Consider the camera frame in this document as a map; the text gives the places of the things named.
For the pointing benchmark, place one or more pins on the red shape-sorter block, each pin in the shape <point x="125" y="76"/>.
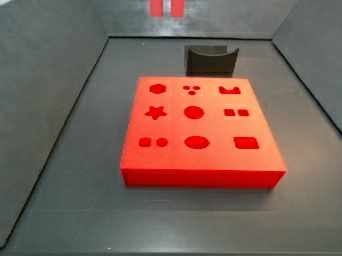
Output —
<point x="198" y="134"/>

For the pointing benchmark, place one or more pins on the black curved holder stand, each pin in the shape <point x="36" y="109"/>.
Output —
<point x="210" y="60"/>

